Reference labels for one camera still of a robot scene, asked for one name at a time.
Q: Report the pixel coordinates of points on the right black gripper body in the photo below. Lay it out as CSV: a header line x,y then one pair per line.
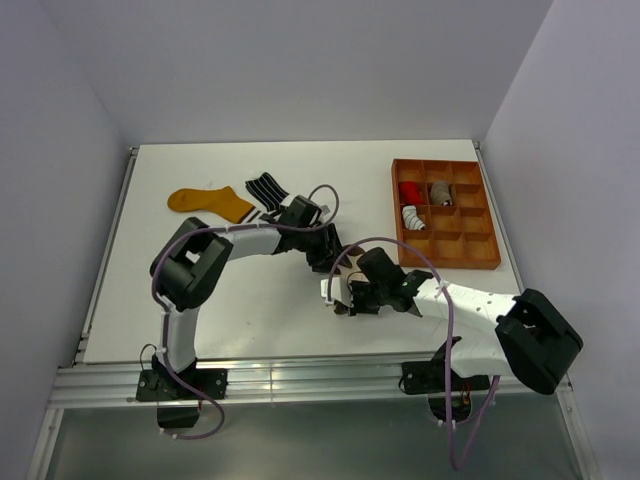
x,y
367,297

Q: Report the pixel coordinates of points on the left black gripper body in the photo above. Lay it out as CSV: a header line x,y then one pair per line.
x,y
317,248

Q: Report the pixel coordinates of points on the cream brown sock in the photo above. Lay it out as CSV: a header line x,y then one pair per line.
x,y
349,270

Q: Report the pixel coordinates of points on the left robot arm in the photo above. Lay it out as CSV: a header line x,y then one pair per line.
x,y
188,268

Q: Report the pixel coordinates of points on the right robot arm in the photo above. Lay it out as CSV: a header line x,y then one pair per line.
x,y
523,336

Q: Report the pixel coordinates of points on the wooden compartment tray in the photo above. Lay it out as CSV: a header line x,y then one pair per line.
x,y
461,236

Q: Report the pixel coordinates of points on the red rolled sock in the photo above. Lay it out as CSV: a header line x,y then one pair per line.
x,y
410,193

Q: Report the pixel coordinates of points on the grey rolled sock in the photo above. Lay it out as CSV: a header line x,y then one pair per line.
x,y
440,194

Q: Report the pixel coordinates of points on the mustard yellow sock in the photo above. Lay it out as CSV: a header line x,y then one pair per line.
x,y
223,202

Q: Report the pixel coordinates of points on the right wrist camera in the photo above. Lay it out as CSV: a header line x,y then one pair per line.
x,y
336,291

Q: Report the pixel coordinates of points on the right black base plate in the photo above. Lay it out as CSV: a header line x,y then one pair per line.
x,y
428,377

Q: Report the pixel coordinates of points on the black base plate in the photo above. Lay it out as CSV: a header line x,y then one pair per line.
x,y
215,382
428,377

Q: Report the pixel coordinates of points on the aluminium frame rail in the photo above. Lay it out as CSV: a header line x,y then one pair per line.
x,y
312,379

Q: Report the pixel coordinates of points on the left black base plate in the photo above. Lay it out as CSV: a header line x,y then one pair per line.
x,y
215,382

